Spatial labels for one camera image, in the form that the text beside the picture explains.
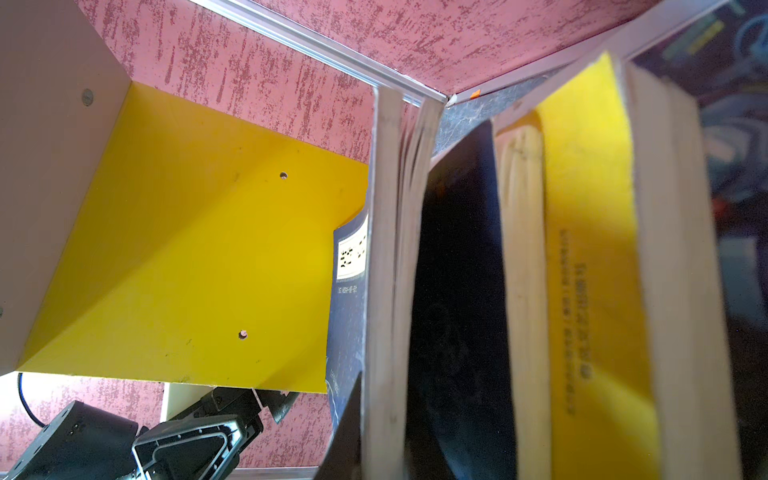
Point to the yellow pink blue bookshelf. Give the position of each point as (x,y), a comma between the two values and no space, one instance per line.
(147,237)

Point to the dark blue book yellow label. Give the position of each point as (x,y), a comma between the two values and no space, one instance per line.
(479,402)

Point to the yellow book with cartoon figure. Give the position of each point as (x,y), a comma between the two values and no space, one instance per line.
(640,376)

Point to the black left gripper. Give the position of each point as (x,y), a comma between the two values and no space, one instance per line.
(204,441)

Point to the white book with galaxy picture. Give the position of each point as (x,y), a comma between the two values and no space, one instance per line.
(716,52)

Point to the left corner aluminium profile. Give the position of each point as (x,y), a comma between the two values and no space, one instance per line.
(297,37)

